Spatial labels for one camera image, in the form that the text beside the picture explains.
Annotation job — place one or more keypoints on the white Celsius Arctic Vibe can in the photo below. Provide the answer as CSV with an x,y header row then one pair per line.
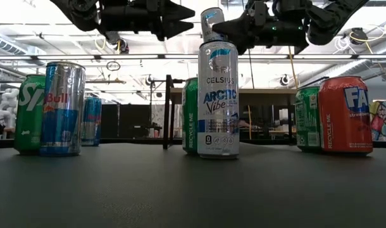
x,y
209,19
218,126

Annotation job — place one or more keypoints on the blue silver Red Bull can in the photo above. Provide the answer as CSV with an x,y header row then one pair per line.
x,y
63,126
93,123

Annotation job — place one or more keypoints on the green Sprite can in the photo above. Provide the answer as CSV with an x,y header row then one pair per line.
x,y
307,120
190,126
28,120

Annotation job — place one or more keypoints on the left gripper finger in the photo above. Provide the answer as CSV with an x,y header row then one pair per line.
x,y
175,11
175,28

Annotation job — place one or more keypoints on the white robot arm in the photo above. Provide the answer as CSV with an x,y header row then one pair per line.
x,y
8,104

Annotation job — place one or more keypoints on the silver ceiling duct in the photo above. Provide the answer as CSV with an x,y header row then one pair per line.
x,y
348,68
6,44

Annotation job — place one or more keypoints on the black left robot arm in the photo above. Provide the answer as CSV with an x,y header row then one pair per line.
x,y
79,12

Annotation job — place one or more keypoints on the wooden shelf with black legs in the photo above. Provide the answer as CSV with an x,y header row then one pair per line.
x,y
265,91

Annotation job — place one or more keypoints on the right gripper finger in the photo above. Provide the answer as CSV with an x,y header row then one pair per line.
x,y
237,28
245,46

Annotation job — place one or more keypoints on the black partition panel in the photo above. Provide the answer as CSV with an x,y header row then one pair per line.
x,y
126,122

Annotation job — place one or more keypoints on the black ceiling-mounted device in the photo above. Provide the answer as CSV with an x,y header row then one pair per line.
x,y
121,46
357,35
284,79

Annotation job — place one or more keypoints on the red Fanta strawberry can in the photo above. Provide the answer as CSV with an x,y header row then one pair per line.
x,y
341,126

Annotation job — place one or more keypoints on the colourful patterned panel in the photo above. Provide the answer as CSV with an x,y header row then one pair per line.
x,y
383,122

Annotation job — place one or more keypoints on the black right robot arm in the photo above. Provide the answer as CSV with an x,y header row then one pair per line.
x,y
332,19

